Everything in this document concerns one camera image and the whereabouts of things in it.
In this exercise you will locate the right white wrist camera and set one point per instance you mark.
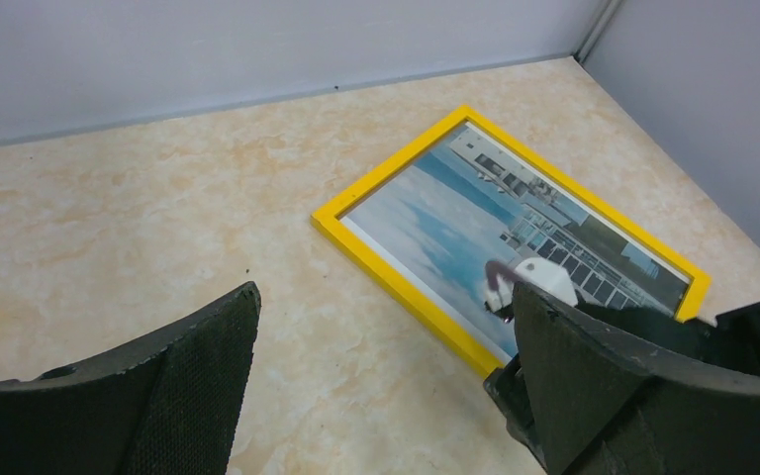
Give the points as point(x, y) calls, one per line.
point(501, 277)

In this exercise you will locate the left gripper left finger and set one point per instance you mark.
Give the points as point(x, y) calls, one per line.
point(167, 402)

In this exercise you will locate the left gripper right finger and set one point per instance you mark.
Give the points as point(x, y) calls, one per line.
point(649, 400)

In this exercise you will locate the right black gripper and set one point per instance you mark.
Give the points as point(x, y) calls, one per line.
point(681, 341)

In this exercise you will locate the wooden picture frame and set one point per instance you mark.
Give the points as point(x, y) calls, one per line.
point(327, 221)

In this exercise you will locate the printed building photo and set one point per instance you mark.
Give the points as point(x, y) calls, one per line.
point(468, 200)

